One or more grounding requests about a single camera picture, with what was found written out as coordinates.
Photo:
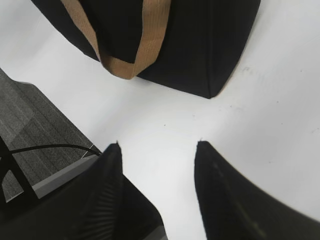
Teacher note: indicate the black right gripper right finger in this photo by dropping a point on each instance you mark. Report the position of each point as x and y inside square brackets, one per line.
[233, 208]

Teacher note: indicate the black canvas tote bag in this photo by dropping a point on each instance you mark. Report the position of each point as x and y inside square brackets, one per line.
[188, 45]

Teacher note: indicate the black table frame leg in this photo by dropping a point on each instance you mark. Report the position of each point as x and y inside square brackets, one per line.
[8, 163]

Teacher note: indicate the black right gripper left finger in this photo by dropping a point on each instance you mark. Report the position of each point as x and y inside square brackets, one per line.
[90, 199]

